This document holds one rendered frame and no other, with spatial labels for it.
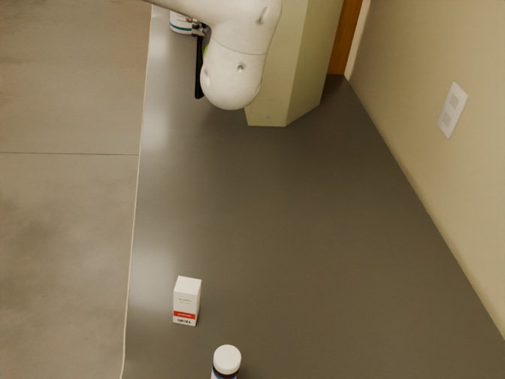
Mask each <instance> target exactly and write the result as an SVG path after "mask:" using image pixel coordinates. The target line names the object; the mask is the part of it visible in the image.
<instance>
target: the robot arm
mask: <svg viewBox="0 0 505 379"><path fill-rule="evenodd" d="M140 1H143V2H147V3H150V4H152V5H156V6H159V7H161V8H164V9H167V10H170V11H173V12H175V13H177V14H181V15H183V16H185V17H188V18H190V19H192V20H193V19H195V20H197V22H196V23H193V24H192V37H197V36H202V38H203V41H202V46H201V49H202V56H203V65H202V68H201V74H200V82H201V88H202V91H203V93H204V95H205V96H206V98H207V99H208V100H209V101H210V102H211V103H212V104H213V105H215V106H217V107H218V108H221V109H224V110H228V111H234V110H239V109H241V108H245V107H246V106H247V105H249V104H250V103H252V102H253V101H254V99H255V98H256V96H257V95H258V94H259V91H260V89H261V85H262V77H263V72H264V68H265V62H266V59H267V55H268V50H269V47H270V45H271V41H272V38H273V36H274V33H275V30H276V27H277V24H278V22H279V20H280V17H281V13H282V7H283V3H282V0H140ZM206 25H208V27H207V28H205V26H206Z"/></svg>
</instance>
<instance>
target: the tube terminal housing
mask: <svg viewBox="0 0 505 379"><path fill-rule="evenodd" d="M282 3H283V7H282V13H281V17H280V20H279V22H278V24H277V27H276V30H275V33H274V36H273V38H272V41H271V45H270V47H269V50H268V55H267V59H266V62H265V68H264V72H263V77H262V85H261V89H260V91H259V94H258V95H257V96H256V98H255V99H254V101H253V102H252V103H250V104H249V105H247V106H246V107H245V108H244V110H245V114H246V120H247V123H248V126H282V127H285V126H287V125H289V124H290V123H292V122H293V121H295V120H296V119H298V118H299V117H301V116H303V115H304V114H306V113H307V112H309V111H311V110H312V109H314V108H315V107H316V106H318V105H319V104H320V100H321V97H322V91H323V87H324V84H325V78H326V74H327V70H328V65H329V61H330V58H331V51H332V48H333V45H334V39H335V35H336V31H337V26H338V22H339V19H340V12H341V9H342V6H343V0H282Z"/></svg>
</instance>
